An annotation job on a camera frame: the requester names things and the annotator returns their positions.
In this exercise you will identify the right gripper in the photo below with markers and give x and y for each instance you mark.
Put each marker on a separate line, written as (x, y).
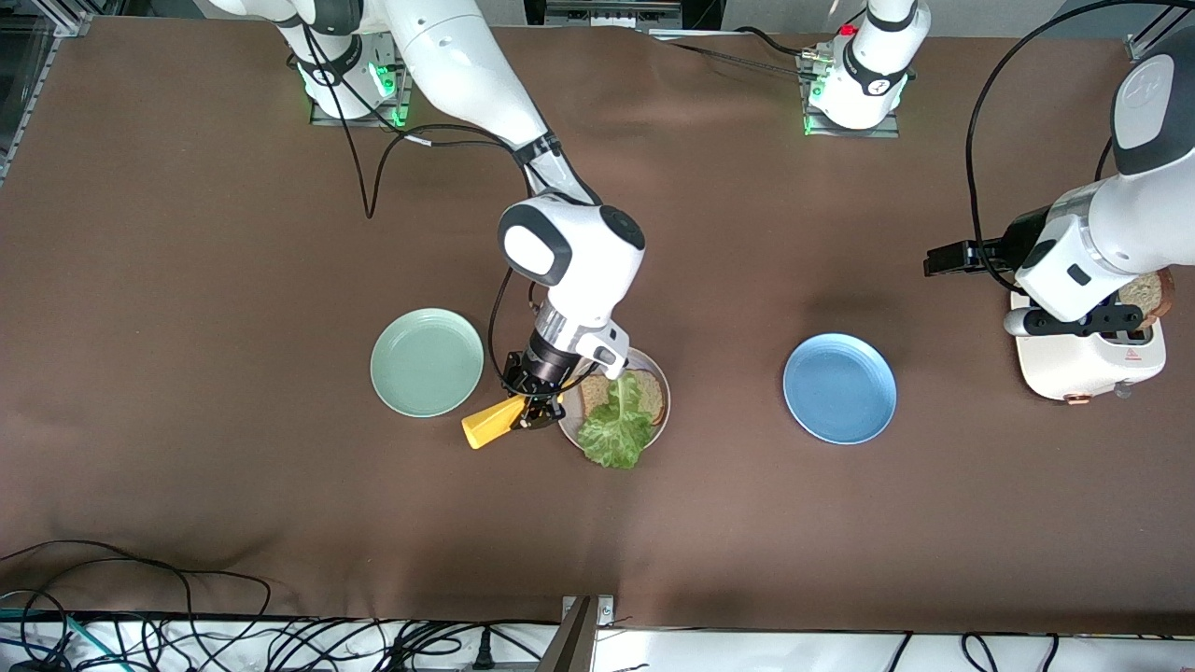
(533, 375)

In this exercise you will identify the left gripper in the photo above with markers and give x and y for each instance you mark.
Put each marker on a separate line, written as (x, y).
(1018, 233)

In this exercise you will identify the yellow squeeze bottle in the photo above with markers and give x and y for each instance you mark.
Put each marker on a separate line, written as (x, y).
(490, 427)

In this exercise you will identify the green lettuce leaf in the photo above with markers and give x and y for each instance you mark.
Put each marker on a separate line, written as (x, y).
(616, 434)

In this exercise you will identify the brown bread slice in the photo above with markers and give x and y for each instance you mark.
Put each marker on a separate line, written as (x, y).
(1150, 297)
(651, 397)

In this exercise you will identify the green plate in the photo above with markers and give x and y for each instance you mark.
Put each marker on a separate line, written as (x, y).
(427, 364)

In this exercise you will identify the beige plate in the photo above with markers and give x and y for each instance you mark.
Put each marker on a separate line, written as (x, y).
(649, 362)

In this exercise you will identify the blue plate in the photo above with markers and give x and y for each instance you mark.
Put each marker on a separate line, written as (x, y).
(840, 389)

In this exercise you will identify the white toaster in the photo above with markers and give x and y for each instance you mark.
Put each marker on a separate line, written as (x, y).
(1074, 369)

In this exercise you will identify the brown table cloth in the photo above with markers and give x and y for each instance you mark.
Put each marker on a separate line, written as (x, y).
(747, 233)

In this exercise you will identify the black power plug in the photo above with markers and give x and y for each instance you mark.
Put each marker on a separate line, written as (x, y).
(483, 651)

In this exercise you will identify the black equipment box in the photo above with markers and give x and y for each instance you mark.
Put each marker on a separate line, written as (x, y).
(700, 11)

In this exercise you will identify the grey left arm base plate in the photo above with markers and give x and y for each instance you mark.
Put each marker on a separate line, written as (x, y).
(892, 131)

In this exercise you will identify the grey metal bracket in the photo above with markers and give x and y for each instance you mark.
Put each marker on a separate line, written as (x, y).
(579, 635)

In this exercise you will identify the aluminium frame rail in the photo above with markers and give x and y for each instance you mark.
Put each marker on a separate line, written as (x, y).
(30, 103)
(1134, 42)

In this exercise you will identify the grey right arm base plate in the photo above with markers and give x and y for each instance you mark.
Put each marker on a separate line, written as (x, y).
(322, 117)

